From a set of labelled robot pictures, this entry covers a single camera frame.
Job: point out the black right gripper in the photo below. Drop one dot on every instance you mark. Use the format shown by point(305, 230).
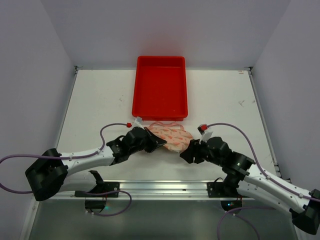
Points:
point(195, 150)

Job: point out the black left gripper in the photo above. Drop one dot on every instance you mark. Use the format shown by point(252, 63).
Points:
point(149, 140)

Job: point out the pink tulip mesh laundry bag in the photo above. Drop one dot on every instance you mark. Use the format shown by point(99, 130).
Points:
point(176, 137)

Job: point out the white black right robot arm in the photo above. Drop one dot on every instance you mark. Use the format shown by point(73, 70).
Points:
point(245, 178)

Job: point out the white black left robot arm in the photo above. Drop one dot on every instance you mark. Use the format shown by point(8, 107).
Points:
point(55, 172)

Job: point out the red plastic tray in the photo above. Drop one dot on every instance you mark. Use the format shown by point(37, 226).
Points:
point(160, 89)

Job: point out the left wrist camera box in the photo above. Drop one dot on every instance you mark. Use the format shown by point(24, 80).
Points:
point(138, 123)

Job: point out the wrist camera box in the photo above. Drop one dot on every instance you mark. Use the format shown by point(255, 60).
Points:
point(205, 131)
point(138, 123)

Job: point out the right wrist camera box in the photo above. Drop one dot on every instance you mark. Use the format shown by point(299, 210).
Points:
point(205, 131)

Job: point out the aluminium mounting rail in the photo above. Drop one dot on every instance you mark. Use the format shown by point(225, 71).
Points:
point(162, 189)

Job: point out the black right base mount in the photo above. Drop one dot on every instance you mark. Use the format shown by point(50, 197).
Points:
point(228, 201)

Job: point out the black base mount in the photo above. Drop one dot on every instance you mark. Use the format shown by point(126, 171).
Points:
point(98, 203)
point(228, 201)

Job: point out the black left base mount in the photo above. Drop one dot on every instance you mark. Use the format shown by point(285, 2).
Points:
point(98, 203)

